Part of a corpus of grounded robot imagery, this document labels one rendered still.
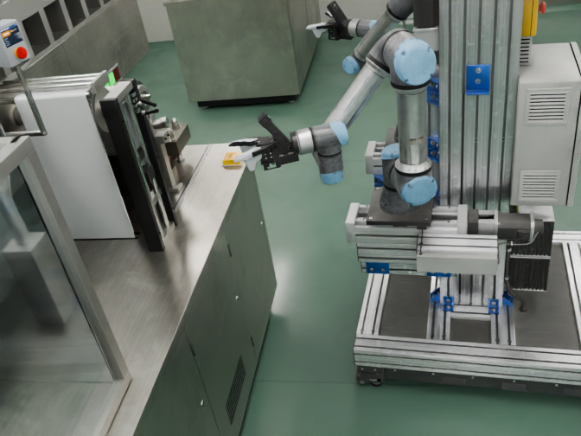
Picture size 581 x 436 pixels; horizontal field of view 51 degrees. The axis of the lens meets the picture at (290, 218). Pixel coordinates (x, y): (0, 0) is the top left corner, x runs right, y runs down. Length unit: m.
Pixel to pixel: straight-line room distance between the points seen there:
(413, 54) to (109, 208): 1.10
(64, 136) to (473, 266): 1.39
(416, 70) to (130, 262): 1.08
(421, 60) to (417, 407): 1.42
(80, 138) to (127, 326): 0.61
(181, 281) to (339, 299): 1.31
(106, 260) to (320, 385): 1.10
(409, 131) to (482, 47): 0.38
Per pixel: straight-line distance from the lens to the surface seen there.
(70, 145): 2.06
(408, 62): 1.78
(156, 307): 1.85
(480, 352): 2.50
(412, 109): 1.86
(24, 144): 1.28
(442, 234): 2.21
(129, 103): 1.93
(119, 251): 2.14
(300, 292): 3.14
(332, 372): 2.75
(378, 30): 2.51
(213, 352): 2.13
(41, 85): 2.08
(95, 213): 2.17
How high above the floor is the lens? 2.06
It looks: 34 degrees down
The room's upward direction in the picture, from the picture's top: 10 degrees counter-clockwise
